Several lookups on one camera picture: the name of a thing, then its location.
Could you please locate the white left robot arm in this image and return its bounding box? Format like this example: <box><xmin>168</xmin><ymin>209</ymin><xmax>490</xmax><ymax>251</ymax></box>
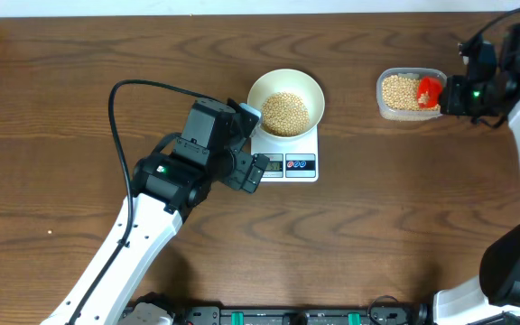
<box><xmin>43</xmin><ymin>194</ymin><xmax>183</xmax><ymax>325</ymax></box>

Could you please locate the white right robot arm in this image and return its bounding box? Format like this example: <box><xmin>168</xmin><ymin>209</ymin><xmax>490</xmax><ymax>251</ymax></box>
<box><xmin>432</xmin><ymin>23</ymin><xmax>520</xmax><ymax>325</ymax></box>

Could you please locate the red measuring scoop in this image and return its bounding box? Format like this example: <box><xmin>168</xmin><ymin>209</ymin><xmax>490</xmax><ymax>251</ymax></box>
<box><xmin>416</xmin><ymin>77</ymin><xmax>443</xmax><ymax>109</ymax></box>

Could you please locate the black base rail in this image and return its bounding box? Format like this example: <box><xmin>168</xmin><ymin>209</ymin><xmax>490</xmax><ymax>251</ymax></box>
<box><xmin>117</xmin><ymin>292</ymin><xmax>433</xmax><ymax>325</ymax></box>

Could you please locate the white digital kitchen scale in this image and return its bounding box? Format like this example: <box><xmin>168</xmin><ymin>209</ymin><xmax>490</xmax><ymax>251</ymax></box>
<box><xmin>251</xmin><ymin>126</ymin><xmax>319</xmax><ymax>182</ymax></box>

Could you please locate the clear plastic bean container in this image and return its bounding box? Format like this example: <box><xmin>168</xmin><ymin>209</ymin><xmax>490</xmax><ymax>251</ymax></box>
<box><xmin>376</xmin><ymin>68</ymin><xmax>447</xmax><ymax>122</ymax></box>

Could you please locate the cream bowl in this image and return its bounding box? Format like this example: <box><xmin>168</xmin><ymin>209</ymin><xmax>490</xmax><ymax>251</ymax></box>
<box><xmin>246</xmin><ymin>69</ymin><xmax>325</xmax><ymax>140</ymax></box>

